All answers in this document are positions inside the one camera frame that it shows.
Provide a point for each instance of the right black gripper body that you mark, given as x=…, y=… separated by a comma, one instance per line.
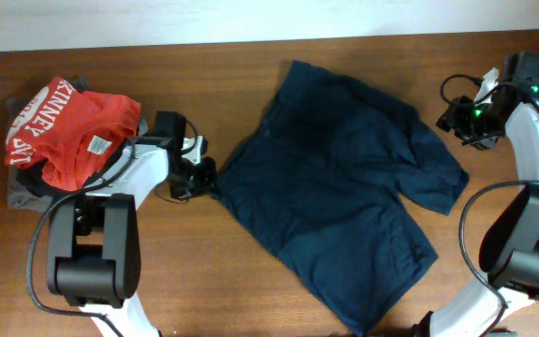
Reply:
x=474, y=125

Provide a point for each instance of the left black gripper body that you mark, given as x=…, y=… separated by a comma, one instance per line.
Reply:
x=194, y=179

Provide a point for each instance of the navy blue shorts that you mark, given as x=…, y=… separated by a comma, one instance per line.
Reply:
x=321, y=185

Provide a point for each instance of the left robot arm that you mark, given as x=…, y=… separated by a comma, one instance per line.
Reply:
x=93, y=257

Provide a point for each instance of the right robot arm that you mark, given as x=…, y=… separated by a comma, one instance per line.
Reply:
x=506, y=278

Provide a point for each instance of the red printed t-shirt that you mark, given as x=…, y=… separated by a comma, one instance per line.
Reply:
x=74, y=133

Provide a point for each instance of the black folded garment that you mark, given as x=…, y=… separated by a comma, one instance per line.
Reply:
x=31, y=178

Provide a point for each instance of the grey folded garment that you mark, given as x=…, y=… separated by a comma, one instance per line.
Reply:
x=18, y=197

